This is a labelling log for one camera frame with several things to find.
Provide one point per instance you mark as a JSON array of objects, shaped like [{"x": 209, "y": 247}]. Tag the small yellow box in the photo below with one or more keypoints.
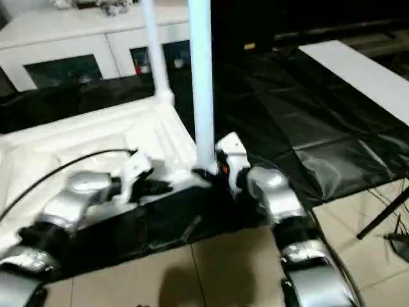
[{"x": 249, "y": 46}]

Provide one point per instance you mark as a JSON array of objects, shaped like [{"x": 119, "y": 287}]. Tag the white plastic table leg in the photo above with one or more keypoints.
[
  {"x": 203, "y": 80},
  {"x": 155, "y": 48}
]

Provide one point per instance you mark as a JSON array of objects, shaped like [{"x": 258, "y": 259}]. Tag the white sideboard cabinet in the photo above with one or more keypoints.
[{"x": 64, "y": 32}]

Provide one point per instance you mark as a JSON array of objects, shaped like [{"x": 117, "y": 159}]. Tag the white jar red label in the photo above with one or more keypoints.
[{"x": 140, "y": 68}]

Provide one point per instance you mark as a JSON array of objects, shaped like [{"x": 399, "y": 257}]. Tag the black work mat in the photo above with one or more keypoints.
[{"x": 303, "y": 96}]

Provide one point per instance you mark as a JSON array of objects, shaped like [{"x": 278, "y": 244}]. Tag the dark low bench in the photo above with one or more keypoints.
[{"x": 335, "y": 32}]

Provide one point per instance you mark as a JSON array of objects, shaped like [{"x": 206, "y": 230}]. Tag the white side table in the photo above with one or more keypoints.
[{"x": 351, "y": 73}]

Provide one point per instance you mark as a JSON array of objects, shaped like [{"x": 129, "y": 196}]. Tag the white plastic table top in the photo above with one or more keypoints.
[{"x": 96, "y": 128}]

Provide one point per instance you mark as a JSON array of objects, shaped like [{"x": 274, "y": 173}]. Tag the grey tangled bundle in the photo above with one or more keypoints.
[{"x": 113, "y": 8}]

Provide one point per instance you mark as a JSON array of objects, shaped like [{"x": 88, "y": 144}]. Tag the white cup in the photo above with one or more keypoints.
[{"x": 178, "y": 62}]

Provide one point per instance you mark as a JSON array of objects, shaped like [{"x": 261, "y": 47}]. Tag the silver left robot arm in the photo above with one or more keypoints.
[{"x": 80, "y": 188}]

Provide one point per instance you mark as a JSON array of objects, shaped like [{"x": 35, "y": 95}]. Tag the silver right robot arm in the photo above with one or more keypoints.
[{"x": 274, "y": 192}]

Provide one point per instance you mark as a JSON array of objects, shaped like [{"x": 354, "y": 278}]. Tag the black tripod base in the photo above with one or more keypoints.
[{"x": 399, "y": 243}]

